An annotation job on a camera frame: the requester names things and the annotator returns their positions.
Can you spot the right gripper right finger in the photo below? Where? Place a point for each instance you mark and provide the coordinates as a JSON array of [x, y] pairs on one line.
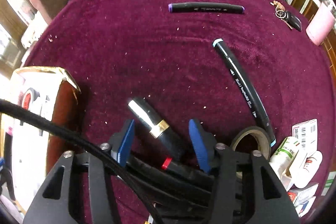
[[246, 189]]

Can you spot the red white small box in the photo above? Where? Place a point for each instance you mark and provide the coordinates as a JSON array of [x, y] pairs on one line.
[[301, 195]]

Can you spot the white small bottle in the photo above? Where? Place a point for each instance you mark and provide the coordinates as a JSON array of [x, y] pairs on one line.
[[309, 169]]

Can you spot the white gold-rimmed tray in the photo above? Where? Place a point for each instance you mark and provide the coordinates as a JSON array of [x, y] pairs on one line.
[[39, 95]]

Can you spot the brown tape roll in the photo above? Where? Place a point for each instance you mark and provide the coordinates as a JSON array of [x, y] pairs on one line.
[[250, 139]]

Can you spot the barcode paper card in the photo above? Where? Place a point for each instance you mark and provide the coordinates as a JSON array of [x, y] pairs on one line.
[[307, 134]]

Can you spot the blue-capped black marker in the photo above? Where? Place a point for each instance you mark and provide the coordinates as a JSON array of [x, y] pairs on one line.
[[246, 88]]

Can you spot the red-capped black marker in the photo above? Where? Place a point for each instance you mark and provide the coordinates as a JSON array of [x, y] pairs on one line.
[[186, 173]]

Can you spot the black gold lipstick tube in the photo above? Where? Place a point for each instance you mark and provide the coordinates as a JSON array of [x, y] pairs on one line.
[[158, 128]]

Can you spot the maroon velvet cloth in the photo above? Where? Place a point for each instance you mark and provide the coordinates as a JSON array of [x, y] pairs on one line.
[[117, 50]]

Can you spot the key bunch with fob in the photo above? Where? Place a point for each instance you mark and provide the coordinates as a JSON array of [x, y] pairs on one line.
[[292, 21]]

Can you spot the pink tumbler cup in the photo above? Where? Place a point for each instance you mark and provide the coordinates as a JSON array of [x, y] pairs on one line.
[[321, 24]]

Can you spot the purple-capped black marker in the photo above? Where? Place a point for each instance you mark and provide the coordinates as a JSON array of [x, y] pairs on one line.
[[206, 7]]

